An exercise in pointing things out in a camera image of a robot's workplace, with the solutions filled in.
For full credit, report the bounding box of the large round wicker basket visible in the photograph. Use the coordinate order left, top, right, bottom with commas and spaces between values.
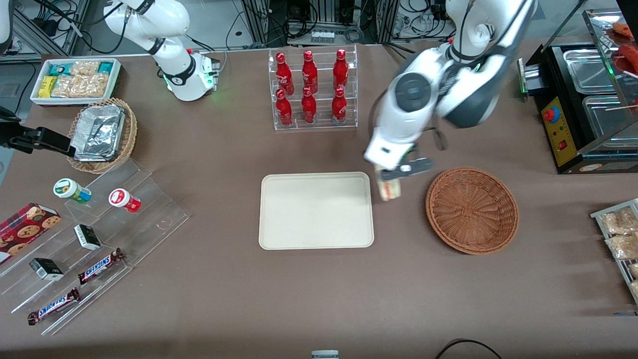
426, 167, 519, 255

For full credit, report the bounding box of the red cookie box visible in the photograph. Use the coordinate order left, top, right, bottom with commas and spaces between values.
0, 202, 62, 265

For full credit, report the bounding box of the black food warmer machine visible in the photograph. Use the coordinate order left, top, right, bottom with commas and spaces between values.
517, 7, 638, 175

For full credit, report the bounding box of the tray of packaged snacks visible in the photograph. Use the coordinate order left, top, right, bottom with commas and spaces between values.
590, 198, 638, 305

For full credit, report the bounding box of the steel warmer pan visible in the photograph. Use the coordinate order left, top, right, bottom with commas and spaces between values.
581, 94, 638, 151
562, 48, 619, 95

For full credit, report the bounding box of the red lidded snack cup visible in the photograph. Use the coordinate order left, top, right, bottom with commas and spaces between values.
109, 188, 142, 213

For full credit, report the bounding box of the green lidded snack cup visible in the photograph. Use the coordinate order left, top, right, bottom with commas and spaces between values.
53, 178, 92, 204

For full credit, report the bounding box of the red cola bottle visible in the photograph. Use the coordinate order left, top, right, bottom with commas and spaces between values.
302, 50, 319, 94
333, 48, 349, 91
276, 89, 293, 126
301, 86, 318, 124
331, 87, 347, 124
275, 52, 295, 96

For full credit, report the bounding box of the white snack bin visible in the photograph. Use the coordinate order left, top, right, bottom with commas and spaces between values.
30, 58, 122, 107

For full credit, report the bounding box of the small wicker basket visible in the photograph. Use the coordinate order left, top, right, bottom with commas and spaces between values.
67, 98, 138, 175

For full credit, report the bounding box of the clear bag of snacks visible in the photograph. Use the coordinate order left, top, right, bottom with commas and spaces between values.
605, 233, 638, 260
600, 206, 638, 235

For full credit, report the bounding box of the stack of foil trays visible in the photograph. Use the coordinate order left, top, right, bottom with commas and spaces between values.
70, 104, 126, 162

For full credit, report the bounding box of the triangular sandwich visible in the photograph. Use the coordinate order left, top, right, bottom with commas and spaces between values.
378, 179, 402, 202

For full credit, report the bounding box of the cream rectangular tray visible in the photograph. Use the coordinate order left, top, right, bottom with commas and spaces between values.
259, 172, 374, 250

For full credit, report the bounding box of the clear acrylic stepped shelf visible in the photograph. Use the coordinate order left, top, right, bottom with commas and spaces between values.
0, 159, 190, 336

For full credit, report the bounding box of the black cable loop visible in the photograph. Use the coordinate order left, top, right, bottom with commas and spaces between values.
435, 339, 504, 359

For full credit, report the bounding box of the large rice cracker bag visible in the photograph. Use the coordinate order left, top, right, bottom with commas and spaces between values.
51, 74, 109, 98

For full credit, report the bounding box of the clear acrylic bottle rack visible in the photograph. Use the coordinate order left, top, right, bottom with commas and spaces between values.
268, 45, 358, 131

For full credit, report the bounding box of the small black box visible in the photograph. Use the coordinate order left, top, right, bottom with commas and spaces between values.
74, 224, 102, 251
29, 257, 65, 281

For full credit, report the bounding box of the snickers bar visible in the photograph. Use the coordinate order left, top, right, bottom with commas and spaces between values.
78, 248, 126, 285
27, 288, 81, 326

